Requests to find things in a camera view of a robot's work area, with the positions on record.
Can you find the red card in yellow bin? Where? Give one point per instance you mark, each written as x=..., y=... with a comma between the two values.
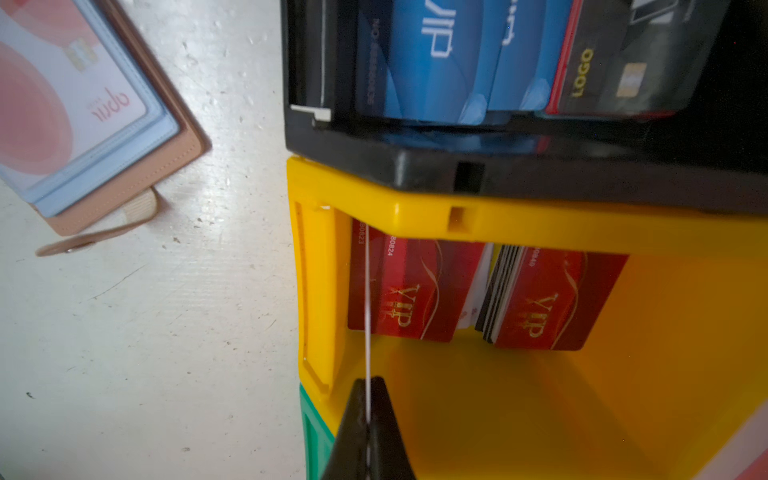
x=419, y=289

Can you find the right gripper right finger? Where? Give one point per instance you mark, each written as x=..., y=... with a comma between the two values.
x=388, y=459

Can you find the green plastic bin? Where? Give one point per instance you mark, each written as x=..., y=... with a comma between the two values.
x=318, y=439

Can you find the pink white credit card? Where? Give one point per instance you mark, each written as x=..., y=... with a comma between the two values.
x=68, y=94

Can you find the black card in bin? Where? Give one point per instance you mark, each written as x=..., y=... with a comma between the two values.
x=639, y=59

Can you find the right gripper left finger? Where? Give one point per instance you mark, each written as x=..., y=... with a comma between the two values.
x=348, y=458

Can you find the tan leather card holder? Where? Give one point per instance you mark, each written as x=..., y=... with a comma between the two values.
x=117, y=193

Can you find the yellow plastic bin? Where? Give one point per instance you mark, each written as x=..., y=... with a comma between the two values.
x=671, y=384

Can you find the black plastic bin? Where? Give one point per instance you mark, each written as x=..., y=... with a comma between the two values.
x=711, y=156

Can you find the red credit card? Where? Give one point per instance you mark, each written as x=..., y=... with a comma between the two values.
x=367, y=327

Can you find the blue VIP card in bin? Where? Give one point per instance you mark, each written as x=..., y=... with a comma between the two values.
x=457, y=62

